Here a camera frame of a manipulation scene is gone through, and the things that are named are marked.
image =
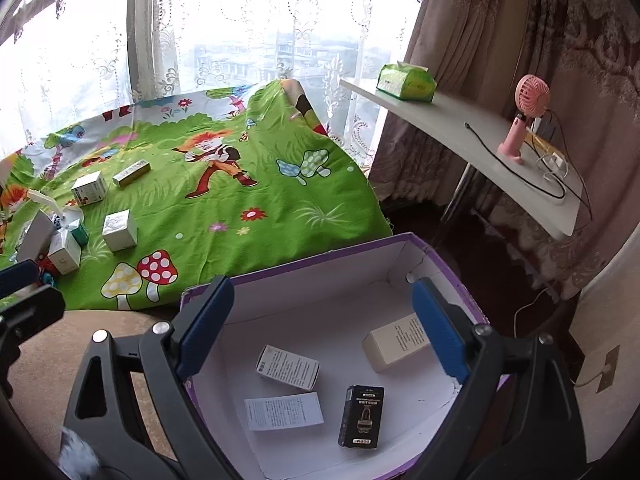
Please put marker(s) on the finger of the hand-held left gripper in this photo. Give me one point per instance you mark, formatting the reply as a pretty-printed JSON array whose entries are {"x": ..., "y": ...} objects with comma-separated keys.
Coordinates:
[
  {"x": 17, "y": 277},
  {"x": 35, "y": 310}
]

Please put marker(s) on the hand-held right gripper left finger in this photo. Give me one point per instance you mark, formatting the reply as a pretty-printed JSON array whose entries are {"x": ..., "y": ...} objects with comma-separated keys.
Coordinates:
[{"x": 205, "y": 325}]

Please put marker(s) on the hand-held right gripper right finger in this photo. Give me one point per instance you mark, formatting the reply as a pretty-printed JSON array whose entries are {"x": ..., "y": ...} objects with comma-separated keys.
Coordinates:
[{"x": 440, "y": 335}]

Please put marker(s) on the tall grey box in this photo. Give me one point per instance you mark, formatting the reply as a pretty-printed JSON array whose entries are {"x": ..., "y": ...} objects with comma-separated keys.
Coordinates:
[{"x": 35, "y": 235}]

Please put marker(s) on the cream rectangular box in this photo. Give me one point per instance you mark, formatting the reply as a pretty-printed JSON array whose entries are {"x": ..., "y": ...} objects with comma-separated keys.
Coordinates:
[{"x": 390, "y": 345}]

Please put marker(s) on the teal and white box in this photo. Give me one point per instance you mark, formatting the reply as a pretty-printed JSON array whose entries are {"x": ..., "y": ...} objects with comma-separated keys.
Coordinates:
[{"x": 77, "y": 232}]

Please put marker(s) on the small white printed box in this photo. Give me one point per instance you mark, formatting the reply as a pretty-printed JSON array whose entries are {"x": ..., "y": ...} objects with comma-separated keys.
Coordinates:
[{"x": 287, "y": 367}]

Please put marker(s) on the black rectangular box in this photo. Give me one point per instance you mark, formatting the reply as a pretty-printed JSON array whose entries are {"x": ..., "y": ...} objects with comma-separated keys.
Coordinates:
[{"x": 360, "y": 415}]

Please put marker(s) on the white paper leaflet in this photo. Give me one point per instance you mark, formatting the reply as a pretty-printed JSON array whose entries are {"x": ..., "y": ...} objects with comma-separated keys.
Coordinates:
[{"x": 282, "y": 410}]

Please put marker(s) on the purple cardboard storage box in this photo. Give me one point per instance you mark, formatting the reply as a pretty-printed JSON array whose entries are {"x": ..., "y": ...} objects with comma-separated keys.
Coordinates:
[{"x": 325, "y": 305}]

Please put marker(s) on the plain white box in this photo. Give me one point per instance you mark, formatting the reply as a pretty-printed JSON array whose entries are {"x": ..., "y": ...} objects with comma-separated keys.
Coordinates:
[{"x": 65, "y": 257}]

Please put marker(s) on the green cartoon printed blanket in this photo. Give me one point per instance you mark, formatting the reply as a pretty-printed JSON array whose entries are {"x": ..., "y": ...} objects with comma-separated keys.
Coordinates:
[{"x": 225, "y": 220}]

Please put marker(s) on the white and green box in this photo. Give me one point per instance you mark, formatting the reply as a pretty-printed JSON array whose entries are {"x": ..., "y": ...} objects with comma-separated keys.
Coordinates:
[{"x": 90, "y": 189}]

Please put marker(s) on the white fluffy tuft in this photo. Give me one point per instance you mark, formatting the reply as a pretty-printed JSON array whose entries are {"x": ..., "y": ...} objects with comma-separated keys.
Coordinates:
[{"x": 77, "y": 452}]

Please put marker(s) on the long narrow white box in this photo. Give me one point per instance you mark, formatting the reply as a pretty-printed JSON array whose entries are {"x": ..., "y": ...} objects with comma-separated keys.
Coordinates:
[{"x": 131, "y": 173}]

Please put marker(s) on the white charger plug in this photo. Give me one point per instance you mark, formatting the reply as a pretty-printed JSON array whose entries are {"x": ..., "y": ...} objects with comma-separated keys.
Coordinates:
[{"x": 555, "y": 162}]

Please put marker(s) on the white side table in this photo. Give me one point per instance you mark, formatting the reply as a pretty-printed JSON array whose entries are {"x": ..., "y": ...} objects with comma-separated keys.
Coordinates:
[{"x": 450, "y": 125}]

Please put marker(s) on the pink handheld fan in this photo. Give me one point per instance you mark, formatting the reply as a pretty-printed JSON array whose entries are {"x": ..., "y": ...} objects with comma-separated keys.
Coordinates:
[{"x": 515, "y": 135}]

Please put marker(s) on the yellow flat item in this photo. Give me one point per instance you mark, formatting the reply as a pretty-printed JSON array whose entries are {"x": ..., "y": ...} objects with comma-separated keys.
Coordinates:
[{"x": 542, "y": 145}]

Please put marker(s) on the black power adapter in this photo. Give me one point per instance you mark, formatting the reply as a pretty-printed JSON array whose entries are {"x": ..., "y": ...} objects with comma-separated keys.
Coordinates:
[{"x": 547, "y": 127}]

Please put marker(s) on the green tissue pack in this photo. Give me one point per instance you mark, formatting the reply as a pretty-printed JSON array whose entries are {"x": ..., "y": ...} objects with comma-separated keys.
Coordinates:
[{"x": 405, "y": 82}]

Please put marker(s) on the white lace curtain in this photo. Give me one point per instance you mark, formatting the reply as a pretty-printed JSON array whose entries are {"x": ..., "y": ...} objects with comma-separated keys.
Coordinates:
[{"x": 225, "y": 25}]

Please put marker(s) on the brown patterned curtain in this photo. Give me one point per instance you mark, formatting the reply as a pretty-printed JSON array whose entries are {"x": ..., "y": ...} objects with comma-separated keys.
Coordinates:
[{"x": 575, "y": 35}]

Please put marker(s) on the wall socket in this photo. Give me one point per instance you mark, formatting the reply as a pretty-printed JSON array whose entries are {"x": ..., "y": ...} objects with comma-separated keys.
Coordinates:
[{"x": 608, "y": 367}]

